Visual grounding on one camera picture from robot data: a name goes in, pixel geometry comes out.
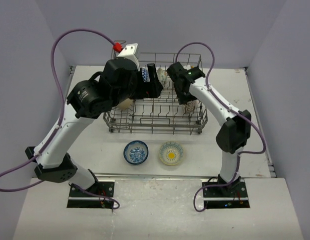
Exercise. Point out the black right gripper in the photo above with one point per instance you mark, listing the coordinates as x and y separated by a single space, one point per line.
184 98

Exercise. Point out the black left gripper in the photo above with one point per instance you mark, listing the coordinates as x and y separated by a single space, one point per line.
152 89

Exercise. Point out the blue zigzag pattern bowl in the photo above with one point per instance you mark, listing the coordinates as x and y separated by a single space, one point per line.
145 74

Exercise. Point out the brown lattice pattern bowl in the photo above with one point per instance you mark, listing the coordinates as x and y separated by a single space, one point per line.
190 106

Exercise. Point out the yellow teal flower bowl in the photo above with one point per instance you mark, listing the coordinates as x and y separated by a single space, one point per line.
171 153

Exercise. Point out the blue white floral bowl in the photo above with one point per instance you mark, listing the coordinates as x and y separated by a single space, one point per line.
135 152

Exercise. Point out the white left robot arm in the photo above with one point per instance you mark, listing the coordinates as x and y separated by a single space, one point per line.
119 80

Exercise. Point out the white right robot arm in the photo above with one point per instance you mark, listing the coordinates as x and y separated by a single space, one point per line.
234 124

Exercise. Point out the white green floral bowl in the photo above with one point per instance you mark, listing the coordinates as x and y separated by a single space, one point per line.
162 76

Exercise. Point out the beige front bowl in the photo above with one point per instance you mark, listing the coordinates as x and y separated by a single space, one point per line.
125 104

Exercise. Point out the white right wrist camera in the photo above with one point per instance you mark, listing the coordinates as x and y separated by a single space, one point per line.
188 67

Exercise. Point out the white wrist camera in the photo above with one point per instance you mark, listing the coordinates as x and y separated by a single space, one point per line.
188 67
131 52

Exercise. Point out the grey wire dish rack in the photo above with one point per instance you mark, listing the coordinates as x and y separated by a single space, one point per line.
162 115

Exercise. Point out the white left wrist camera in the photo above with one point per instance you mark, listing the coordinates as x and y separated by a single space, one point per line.
131 52

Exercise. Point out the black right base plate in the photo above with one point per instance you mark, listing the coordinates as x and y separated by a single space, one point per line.
226 198

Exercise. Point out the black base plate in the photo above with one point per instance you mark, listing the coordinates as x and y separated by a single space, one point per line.
98 199
226 198

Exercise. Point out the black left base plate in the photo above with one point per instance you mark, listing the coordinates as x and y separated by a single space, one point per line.
98 199

